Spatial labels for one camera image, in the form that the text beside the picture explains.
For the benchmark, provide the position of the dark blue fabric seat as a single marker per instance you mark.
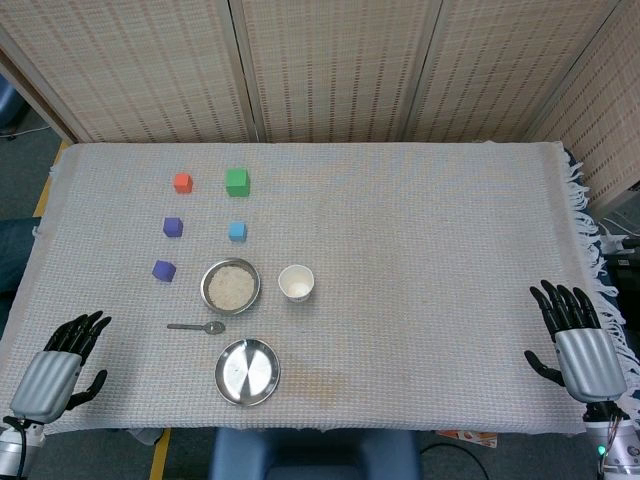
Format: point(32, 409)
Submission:
point(15, 250)

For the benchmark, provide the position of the white rice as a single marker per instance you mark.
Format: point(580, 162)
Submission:
point(231, 287)

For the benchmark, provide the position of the woven folding screen panel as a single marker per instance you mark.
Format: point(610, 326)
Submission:
point(335, 70)
point(135, 70)
point(610, 115)
point(500, 70)

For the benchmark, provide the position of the red cube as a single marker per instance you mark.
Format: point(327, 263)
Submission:
point(183, 183)

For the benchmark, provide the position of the green cube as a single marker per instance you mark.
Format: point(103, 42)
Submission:
point(237, 182)

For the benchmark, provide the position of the light blue cube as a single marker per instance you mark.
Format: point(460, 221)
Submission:
point(237, 231)

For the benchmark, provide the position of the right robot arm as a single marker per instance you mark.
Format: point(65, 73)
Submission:
point(620, 445)

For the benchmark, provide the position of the white paper cup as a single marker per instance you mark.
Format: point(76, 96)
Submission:
point(295, 287)

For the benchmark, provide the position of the steel bowl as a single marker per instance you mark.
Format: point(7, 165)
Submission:
point(205, 295)

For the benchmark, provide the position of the small metal spoon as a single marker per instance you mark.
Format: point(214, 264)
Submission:
point(190, 327)

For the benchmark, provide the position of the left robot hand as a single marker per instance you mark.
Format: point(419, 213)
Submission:
point(47, 377)

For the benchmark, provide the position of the purple cube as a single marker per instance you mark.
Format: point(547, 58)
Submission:
point(173, 227)
point(164, 270)

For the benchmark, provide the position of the black box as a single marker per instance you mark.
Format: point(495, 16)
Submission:
point(625, 270)

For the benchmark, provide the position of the orange printed paper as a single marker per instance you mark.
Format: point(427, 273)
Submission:
point(470, 437)

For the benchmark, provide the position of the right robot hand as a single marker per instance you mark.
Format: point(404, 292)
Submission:
point(590, 362)

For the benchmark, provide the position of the white woven tablecloth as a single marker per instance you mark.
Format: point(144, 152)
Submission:
point(400, 275)

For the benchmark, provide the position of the steel plate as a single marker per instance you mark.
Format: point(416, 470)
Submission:
point(247, 372)

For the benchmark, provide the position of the blue padded seat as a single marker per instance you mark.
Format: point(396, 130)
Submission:
point(310, 452)

